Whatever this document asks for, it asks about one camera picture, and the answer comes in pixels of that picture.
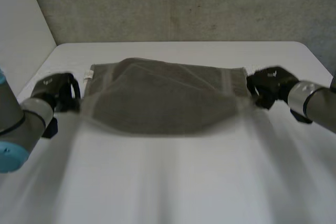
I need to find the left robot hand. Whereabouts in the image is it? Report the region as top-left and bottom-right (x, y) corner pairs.
(31, 71), (82, 113)

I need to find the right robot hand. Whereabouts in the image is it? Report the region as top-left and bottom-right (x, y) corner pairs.
(246, 65), (300, 110)

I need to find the grey towel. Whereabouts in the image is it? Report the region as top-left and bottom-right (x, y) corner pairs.
(78, 57), (257, 138)

